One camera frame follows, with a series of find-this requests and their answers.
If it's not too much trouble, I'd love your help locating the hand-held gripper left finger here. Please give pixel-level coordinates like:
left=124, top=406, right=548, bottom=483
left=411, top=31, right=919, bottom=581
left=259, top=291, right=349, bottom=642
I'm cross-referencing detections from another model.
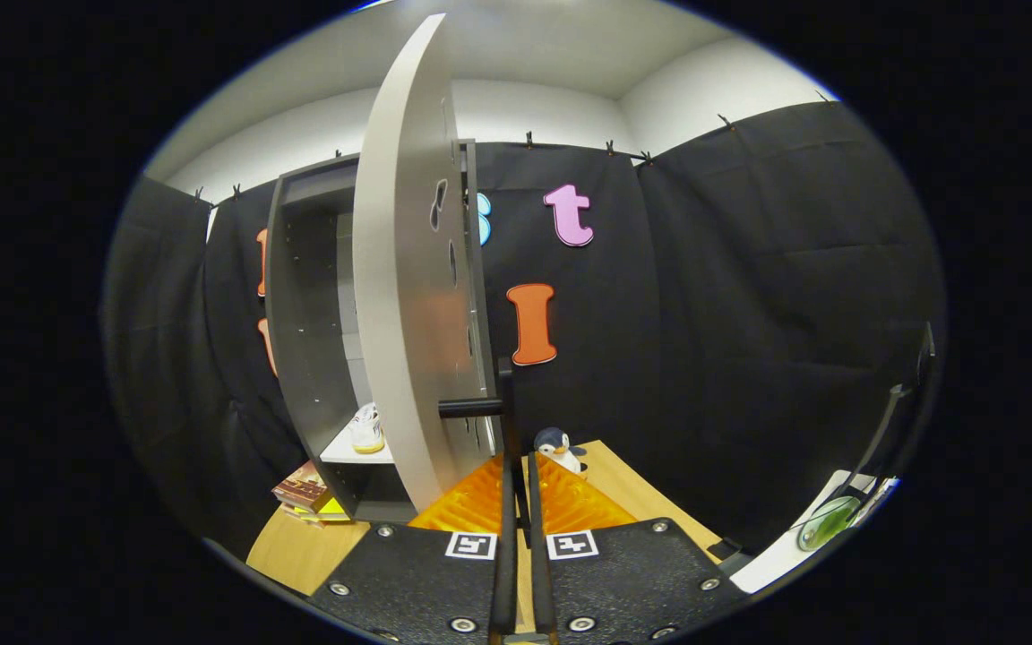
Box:
left=310, top=452, right=519, bottom=641

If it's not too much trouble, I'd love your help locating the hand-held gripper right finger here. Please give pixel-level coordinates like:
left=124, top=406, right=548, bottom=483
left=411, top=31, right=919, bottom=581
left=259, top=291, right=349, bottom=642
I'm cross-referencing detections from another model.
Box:
left=525, top=451, right=745, bottom=641

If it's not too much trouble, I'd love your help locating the black door handle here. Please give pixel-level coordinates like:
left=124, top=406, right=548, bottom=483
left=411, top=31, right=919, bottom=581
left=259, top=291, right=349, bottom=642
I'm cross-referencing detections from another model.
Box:
left=438, top=357, right=519, bottom=476

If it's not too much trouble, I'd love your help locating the white canvas shoe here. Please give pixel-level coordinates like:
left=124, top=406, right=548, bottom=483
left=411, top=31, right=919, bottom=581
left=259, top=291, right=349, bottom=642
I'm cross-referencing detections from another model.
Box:
left=348, top=403, right=386, bottom=454

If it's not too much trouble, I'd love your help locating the beige shoe cabinet door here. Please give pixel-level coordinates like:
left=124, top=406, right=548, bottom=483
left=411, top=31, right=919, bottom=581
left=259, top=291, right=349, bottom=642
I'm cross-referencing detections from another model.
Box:
left=353, top=13, right=499, bottom=513

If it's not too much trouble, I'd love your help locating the dark grey shoe cabinet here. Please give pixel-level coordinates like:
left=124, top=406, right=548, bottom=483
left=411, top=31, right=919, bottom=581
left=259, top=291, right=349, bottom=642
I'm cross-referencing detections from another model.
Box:
left=263, top=139, right=503, bottom=525

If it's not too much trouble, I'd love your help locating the penguin plush toy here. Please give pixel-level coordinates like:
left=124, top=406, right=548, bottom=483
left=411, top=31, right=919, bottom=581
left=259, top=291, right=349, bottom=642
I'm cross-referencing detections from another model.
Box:
left=534, top=427, right=587, bottom=476

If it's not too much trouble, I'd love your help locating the brown patterned book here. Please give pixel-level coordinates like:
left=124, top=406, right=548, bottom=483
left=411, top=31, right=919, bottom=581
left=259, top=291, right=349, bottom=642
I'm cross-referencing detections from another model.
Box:
left=271, top=461, right=331, bottom=512

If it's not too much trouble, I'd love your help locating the green round object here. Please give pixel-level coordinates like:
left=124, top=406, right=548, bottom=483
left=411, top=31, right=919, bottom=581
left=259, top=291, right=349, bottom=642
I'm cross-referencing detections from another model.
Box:
left=798, top=495, right=862, bottom=552

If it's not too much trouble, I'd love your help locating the black backdrop cloth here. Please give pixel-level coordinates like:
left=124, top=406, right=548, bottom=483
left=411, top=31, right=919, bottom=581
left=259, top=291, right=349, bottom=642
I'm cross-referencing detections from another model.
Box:
left=102, top=100, right=947, bottom=574

